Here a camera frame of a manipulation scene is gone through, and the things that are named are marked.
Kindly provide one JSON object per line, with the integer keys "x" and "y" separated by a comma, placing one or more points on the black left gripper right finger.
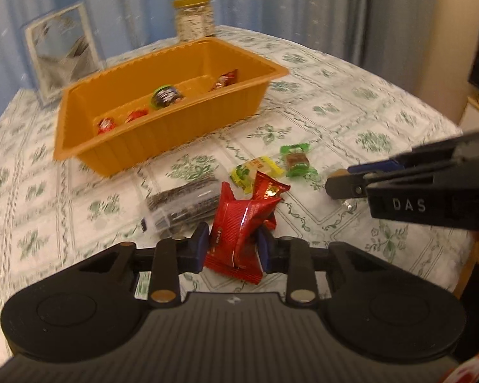
{"x": 290, "y": 256}

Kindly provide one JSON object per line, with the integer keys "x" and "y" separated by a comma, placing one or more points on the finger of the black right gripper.
{"x": 342, "y": 185}
{"x": 383, "y": 166}

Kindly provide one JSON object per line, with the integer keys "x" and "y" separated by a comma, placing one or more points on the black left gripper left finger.
{"x": 172, "y": 258}

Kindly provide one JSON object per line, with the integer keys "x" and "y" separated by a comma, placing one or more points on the green brown candy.
{"x": 296, "y": 160}

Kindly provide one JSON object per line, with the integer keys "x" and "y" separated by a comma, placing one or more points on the clear packet dark snack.
{"x": 175, "y": 210}

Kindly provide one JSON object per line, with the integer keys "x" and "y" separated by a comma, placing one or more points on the red square snack packet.
{"x": 231, "y": 250}

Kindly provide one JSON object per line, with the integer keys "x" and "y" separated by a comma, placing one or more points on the red gold snack packet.
{"x": 265, "y": 187}

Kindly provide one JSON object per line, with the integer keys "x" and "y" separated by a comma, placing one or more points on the yellow green candy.
{"x": 243, "y": 175}

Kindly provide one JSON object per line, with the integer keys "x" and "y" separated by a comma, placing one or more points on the green black snack bar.
{"x": 165, "y": 96}

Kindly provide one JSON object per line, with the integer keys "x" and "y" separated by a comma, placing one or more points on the green floral tablecloth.
{"x": 54, "y": 214}

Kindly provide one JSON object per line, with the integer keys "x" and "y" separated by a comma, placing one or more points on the red wrapped candy in tray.
{"x": 139, "y": 113}

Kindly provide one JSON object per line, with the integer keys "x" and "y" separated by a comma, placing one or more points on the small red candy in tray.
{"x": 106, "y": 124}

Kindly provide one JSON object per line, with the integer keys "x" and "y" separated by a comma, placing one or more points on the orange plastic tray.
{"x": 123, "y": 116}

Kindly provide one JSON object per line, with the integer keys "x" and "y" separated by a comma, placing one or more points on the dark red candy in tray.
{"x": 226, "y": 79}

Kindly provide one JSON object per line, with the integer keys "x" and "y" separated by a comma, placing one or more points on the nut jar with gold lid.
{"x": 194, "y": 19}

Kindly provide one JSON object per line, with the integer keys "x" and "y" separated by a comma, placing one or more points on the silver sand art frame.
{"x": 62, "y": 50}

